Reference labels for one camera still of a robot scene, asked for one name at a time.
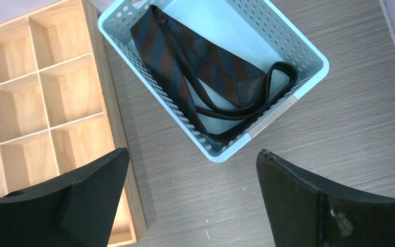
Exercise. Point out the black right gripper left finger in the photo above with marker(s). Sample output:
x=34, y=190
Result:
x=77, y=208

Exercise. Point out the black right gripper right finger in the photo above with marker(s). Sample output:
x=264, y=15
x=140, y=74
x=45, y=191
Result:
x=306, y=209

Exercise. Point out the light blue plastic basket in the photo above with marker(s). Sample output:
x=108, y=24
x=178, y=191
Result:
x=256, y=31

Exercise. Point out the light wooden compartment tray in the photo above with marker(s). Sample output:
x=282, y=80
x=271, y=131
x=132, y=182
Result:
x=58, y=106

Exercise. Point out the navy brown striped tie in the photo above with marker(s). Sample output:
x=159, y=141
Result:
x=220, y=93

